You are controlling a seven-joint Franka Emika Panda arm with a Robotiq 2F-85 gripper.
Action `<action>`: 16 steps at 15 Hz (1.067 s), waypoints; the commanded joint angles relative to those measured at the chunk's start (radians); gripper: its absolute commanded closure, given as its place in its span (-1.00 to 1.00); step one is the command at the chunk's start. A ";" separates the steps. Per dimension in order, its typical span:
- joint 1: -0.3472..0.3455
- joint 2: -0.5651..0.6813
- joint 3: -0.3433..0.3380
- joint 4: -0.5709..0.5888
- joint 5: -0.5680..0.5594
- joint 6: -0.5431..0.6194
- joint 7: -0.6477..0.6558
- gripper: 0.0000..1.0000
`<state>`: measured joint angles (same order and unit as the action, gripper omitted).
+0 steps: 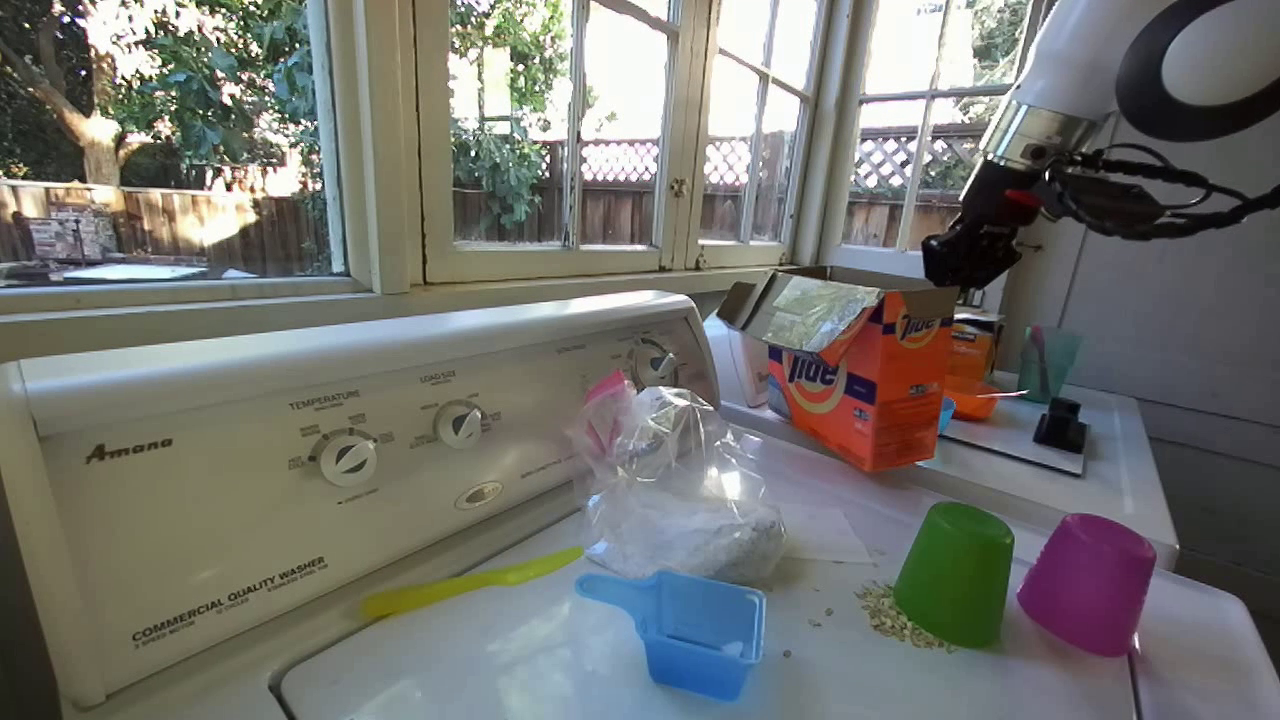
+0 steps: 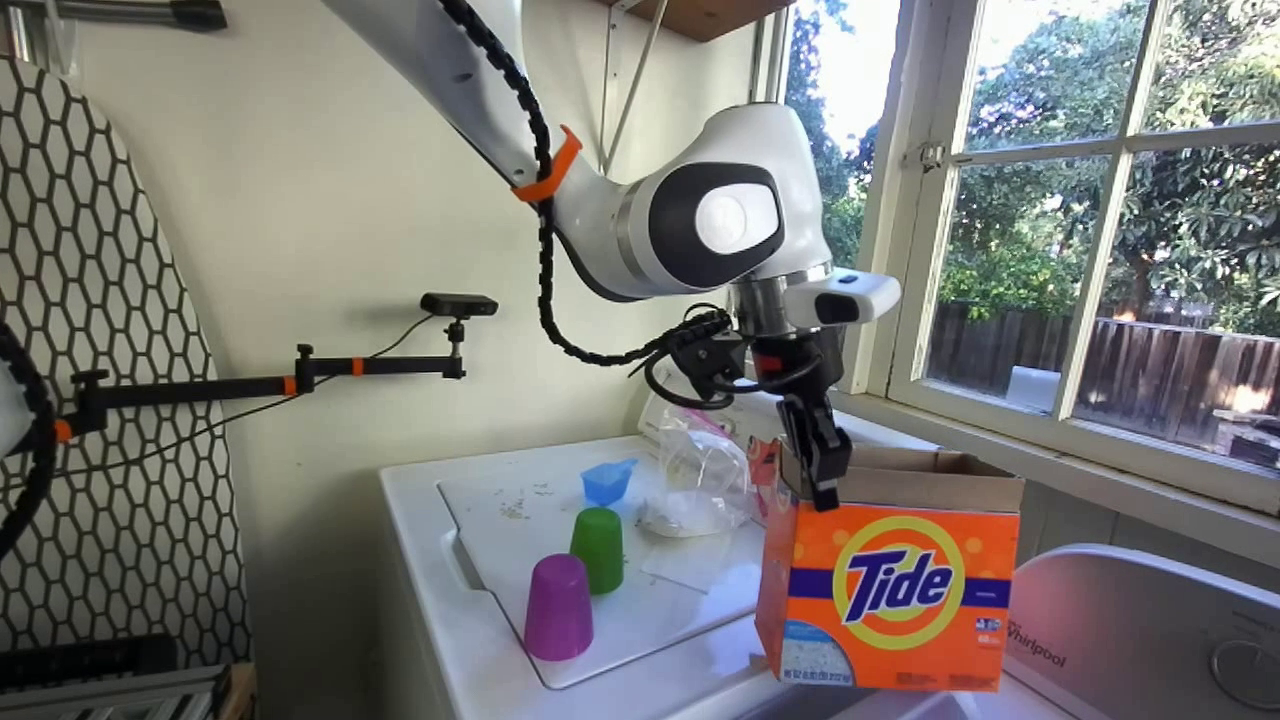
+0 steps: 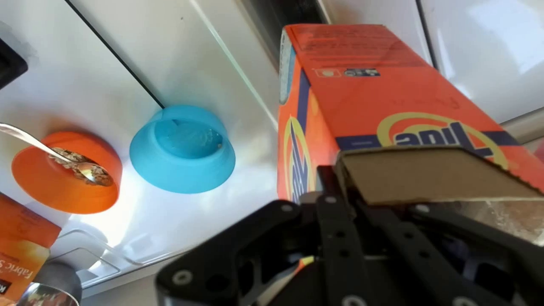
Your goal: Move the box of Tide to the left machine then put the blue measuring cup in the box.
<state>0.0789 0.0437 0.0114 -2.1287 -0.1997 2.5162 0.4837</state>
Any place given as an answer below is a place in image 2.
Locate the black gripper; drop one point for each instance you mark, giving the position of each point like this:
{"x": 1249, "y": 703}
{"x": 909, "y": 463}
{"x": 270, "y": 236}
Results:
{"x": 800, "y": 363}

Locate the orange Tide detergent box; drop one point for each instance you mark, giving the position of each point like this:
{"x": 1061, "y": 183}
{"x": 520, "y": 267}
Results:
{"x": 904, "y": 587}

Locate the blue plastic measuring scoop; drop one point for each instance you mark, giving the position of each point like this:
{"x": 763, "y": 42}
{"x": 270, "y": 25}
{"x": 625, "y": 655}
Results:
{"x": 610, "y": 481}

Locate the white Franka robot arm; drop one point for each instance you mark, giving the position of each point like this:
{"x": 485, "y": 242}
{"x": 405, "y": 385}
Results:
{"x": 625, "y": 227}

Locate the green plastic cup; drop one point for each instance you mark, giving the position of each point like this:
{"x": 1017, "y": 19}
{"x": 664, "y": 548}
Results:
{"x": 596, "y": 548}

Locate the purple plastic cup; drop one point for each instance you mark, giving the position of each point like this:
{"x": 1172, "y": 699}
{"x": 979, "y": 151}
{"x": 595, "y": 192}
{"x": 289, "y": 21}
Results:
{"x": 558, "y": 613}

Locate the clear plastic zip bag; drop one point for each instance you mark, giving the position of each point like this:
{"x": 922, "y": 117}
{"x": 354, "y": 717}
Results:
{"x": 695, "y": 495}

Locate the wooden garden fence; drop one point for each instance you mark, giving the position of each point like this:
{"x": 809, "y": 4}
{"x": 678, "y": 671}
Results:
{"x": 1132, "y": 373}

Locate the green garden trees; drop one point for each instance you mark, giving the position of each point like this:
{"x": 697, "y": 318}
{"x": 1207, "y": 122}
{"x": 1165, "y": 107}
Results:
{"x": 1132, "y": 160}

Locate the wooden shelf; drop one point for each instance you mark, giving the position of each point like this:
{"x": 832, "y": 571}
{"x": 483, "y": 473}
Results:
{"x": 707, "y": 12}

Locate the white hexagon pattern panel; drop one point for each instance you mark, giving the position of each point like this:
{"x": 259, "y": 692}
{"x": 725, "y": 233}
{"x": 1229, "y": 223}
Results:
{"x": 106, "y": 401}

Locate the black flat bar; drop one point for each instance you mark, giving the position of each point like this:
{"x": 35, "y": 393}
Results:
{"x": 80, "y": 660}

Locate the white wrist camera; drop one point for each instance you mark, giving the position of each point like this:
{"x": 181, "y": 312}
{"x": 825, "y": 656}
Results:
{"x": 854, "y": 296}

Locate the cream window frame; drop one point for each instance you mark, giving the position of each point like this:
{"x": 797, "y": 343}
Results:
{"x": 922, "y": 267}

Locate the black external camera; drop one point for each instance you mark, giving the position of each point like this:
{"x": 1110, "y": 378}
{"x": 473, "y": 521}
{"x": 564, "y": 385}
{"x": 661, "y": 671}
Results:
{"x": 461, "y": 307}

